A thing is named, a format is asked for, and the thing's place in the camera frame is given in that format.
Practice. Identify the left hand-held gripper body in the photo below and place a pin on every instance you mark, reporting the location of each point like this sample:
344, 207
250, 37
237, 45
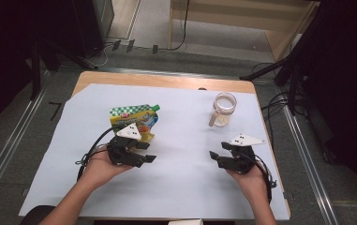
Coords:
121, 153

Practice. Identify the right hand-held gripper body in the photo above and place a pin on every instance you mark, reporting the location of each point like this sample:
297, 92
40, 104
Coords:
240, 159

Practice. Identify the yellow green spout pouch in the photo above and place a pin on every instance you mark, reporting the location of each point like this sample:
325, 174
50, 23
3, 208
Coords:
134, 117

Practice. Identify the clear glass jar with lid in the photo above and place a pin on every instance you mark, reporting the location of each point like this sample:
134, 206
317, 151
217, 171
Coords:
224, 109

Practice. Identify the person's left hand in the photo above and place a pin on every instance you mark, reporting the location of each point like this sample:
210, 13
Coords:
101, 170

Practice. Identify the person's right hand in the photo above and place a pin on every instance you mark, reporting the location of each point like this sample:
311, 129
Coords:
254, 186

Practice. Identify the white paper sheet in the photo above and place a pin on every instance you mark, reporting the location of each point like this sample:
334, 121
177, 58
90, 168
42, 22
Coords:
182, 187

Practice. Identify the white flat object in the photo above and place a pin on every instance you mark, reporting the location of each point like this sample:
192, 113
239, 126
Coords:
185, 222

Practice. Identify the black power plug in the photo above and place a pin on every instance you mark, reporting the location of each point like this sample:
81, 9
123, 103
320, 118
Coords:
116, 45
130, 45

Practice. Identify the black metal stand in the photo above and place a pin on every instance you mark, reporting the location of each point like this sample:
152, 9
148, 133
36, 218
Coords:
293, 65
36, 72

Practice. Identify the light wooden shelf unit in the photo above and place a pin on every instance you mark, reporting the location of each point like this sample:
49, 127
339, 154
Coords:
245, 18

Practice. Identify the dark curtain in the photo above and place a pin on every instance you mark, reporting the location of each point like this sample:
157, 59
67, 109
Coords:
4, 47
351, 93

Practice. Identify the black cabinet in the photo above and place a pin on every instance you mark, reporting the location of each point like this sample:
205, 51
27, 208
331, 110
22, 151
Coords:
88, 25

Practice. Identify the metal floor rail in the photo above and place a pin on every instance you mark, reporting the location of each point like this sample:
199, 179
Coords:
307, 162
13, 143

